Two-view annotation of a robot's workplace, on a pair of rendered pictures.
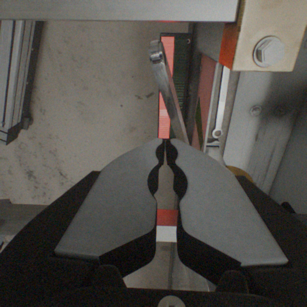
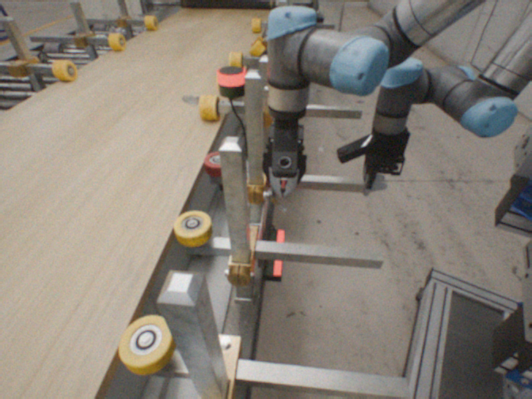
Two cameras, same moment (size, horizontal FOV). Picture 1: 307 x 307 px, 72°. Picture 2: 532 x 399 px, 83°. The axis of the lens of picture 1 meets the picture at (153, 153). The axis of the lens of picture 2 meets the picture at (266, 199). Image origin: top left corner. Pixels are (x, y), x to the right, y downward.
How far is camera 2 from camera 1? 0.56 m
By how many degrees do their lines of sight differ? 20
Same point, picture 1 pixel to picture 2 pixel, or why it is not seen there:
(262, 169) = (215, 218)
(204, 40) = (257, 271)
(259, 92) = (219, 259)
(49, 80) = (397, 337)
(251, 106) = not seen: hidden behind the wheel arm
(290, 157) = not seen: hidden behind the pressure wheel
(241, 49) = (255, 230)
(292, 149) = not seen: hidden behind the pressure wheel
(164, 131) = (280, 233)
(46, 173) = (402, 245)
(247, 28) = (253, 235)
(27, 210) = (350, 188)
